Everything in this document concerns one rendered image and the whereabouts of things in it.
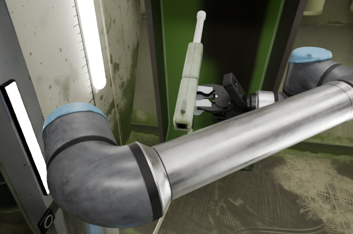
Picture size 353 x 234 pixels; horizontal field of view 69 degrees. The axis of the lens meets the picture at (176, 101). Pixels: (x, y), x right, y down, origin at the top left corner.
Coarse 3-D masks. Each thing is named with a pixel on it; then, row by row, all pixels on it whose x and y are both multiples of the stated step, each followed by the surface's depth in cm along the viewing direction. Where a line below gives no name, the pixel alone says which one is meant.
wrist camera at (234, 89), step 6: (228, 78) 67; (234, 78) 68; (228, 84) 66; (234, 84) 67; (228, 90) 67; (234, 90) 67; (240, 90) 70; (234, 96) 69; (240, 96) 69; (246, 96) 74; (234, 102) 71; (240, 102) 71; (246, 102) 72; (240, 108) 73
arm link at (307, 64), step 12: (300, 48) 66; (312, 48) 65; (300, 60) 62; (312, 60) 60; (324, 60) 60; (288, 72) 67; (300, 72) 63; (312, 72) 61; (288, 84) 67; (300, 84) 64; (312, 84) 61; (288, 96) 68
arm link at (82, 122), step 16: (64, 112) 44; (80, 112) 44; (96, 112) 47; (48, 128) 43; (64, 128) 41; (80, 128) 40; (96, 128) 41; (48, 144) 40; (64, 144) 38; (112, 144) 40; (48, 160) 38; (80, 224) 49
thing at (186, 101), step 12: (204, 12) 93; (192, 48) 80; (192, 60) 77; (192, 72) 74; (180, 84) 73; (192, 84) 71; (180, 96) 69; (192, 96) 69; (180, 108) 67; (192, 108) 67; (180, 120) 65; (192, 120) 69
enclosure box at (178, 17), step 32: (160, 0) 129; (192, 0) 132; (224, 0) 130; (256, 0) 128; (288, 0) 114; (160, 32) 135; (192, 32) 144; (224, 32) 142; (256, 32) 139; (288, 32) 111; (160, 64) 142; (224, 64) 156; (256, 64) 153; (160, 96) 149; (160, 128) 151
